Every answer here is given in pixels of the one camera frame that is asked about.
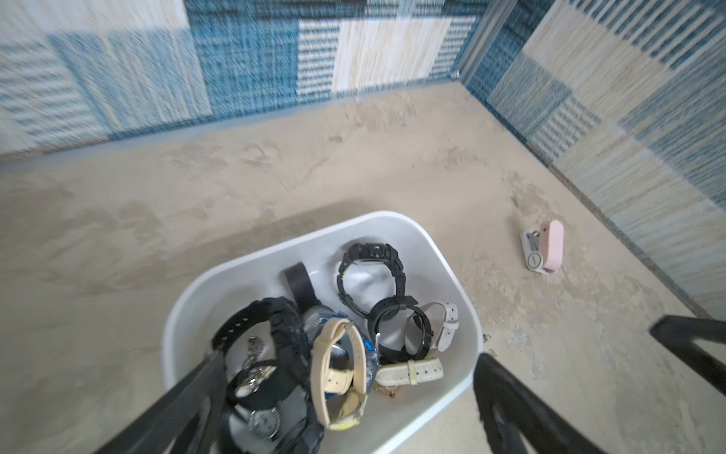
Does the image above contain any translucent blue watch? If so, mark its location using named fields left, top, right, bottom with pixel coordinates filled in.
left=302, top=305, right=380, bottom=398

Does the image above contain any rose gold white watch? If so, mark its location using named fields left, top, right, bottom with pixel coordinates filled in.
left=368, top=296, right=459, bottom=395

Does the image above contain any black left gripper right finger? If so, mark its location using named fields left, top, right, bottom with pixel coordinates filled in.
left=473, top=353, right=602, bottom=453

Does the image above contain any black rugged digital watch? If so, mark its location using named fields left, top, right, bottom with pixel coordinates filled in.
left=337, top=243, right=406, bottom=319

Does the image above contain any white plastic storage box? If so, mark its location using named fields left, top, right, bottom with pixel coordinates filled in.
left=162, top=211, right=483, bottom=453

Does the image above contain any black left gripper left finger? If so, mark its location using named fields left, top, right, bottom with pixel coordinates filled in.
left=98, top=351, right=227, bottom=453

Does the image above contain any silver metal link watch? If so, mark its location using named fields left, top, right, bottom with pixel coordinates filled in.
left=233, top=336, right=282, bottom=440

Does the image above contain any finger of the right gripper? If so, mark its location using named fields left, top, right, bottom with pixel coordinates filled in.
left=650, top=315, right=725, bottom=395

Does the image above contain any black slim band watch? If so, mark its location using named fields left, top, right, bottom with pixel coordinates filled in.
left=367, top=295, right=433, bottom=365

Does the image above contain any black chunky watch front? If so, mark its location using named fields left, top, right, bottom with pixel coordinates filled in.
left=211, top=297, right=324, bottom=453

